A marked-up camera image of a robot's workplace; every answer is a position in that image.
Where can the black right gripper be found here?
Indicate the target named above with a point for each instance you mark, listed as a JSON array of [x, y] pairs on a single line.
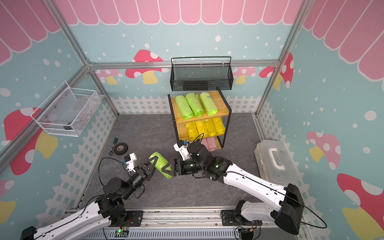
[[174, 166]]

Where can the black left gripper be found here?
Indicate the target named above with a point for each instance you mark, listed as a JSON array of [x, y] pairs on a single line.
[[141, 171]]

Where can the green trash bag roll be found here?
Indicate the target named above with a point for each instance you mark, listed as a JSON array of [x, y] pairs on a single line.
[[161, 162], [194, 104], [184, 107]]

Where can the pink trash bag roll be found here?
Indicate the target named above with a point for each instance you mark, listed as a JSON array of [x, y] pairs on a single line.
[[212, 146], [205, 143]]

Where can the green trash bag roll floor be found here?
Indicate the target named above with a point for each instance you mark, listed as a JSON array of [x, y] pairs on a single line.
[[209, 104]]

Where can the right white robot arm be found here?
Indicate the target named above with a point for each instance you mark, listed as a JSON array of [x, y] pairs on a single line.
[[284, 205]]

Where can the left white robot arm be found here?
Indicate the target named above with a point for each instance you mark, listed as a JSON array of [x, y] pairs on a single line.
[[101, 211]]

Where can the black tape roll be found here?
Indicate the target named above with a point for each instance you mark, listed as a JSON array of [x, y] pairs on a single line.
[[121, 149]]

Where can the green circuit board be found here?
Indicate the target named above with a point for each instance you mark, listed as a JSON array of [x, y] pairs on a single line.
[[121, 233]]

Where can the translucent plastic storage box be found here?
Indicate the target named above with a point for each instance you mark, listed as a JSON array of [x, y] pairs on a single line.
[[275, 163]]

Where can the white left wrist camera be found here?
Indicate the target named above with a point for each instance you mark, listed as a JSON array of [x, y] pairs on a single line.
[[130, 161]]

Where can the green handled ratchet wrench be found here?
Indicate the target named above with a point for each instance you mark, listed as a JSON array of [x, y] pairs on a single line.
[[111, 151]]

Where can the wooden three-tier shelf black frame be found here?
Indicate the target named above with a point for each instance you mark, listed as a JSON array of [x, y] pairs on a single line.
[[224, 110]]

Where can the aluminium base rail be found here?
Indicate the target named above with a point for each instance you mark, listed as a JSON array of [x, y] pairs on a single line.
[[201, 223]]

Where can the black wire mesh basket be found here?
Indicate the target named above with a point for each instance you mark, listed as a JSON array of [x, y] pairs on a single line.
[[201, 74]]

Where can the white wire mesh basket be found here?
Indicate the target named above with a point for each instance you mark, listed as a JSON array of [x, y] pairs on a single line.
[[67, 111]]

